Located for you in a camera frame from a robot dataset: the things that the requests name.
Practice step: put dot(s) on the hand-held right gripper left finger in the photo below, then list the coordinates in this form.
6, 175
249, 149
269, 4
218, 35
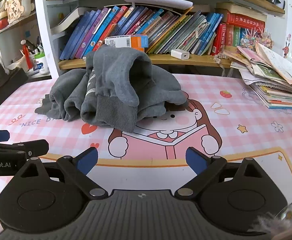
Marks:
88, 160

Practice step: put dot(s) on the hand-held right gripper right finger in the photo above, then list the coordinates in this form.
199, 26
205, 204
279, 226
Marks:
196, 160

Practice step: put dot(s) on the grey fleece towel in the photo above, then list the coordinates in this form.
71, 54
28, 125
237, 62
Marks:
126, 80

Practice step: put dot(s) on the pink checkered desk mat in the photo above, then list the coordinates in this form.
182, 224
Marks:
236, 142

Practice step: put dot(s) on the white bottle with green cap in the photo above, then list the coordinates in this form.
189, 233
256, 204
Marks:
42, 63

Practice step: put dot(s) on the white pen holder with pens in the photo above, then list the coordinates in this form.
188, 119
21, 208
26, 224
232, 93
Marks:
28, 55

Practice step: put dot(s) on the white charger adapter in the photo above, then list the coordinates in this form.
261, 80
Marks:
179, 54

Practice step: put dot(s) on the wooden and white bookshelf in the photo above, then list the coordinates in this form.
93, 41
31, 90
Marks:
161, 58

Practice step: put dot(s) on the pile of worn booklets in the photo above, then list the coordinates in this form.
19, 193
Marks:
273, 80

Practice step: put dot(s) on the orange and white box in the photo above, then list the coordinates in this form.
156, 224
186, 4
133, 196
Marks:
136, 41

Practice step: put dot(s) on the white thick book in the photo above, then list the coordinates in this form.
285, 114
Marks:
66, 21

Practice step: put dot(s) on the rabbit figure ornament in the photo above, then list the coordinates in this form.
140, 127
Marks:
15, 2

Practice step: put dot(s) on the colourful bead ornament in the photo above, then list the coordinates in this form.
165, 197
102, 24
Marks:
256, 38

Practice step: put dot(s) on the row of colourful books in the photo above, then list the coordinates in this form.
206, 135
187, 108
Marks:
126, 20

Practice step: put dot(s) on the red thick dictionary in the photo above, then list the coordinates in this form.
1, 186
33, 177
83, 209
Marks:
246, 21

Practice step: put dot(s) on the beige thick book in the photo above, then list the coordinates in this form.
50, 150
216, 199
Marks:
241, 8

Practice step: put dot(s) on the cartoon wall sticker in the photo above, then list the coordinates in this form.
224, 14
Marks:
287, 46

